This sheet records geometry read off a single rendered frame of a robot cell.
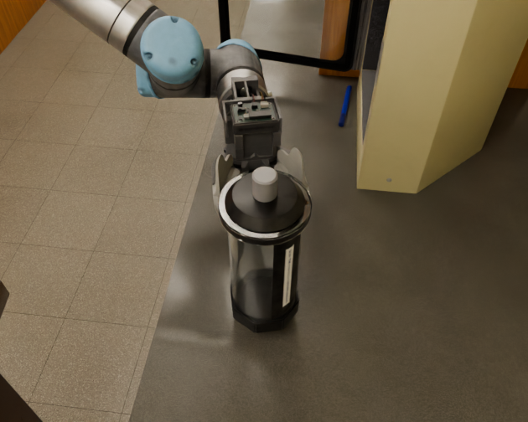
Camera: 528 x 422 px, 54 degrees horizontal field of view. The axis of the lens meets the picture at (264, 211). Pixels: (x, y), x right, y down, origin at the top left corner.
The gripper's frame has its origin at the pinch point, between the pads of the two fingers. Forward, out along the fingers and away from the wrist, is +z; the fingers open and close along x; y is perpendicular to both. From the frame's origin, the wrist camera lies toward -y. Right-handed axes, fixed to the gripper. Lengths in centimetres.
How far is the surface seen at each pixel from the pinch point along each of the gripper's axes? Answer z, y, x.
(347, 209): -21.1, -21.8, 17.9
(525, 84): -52, -18, 67
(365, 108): -39.4, -12.6, 25.4
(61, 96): -209, -100, -82
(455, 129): -25.3, -9.2, 36.9
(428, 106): -22.1, -2.0, 29.3
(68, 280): -89, -110, -64
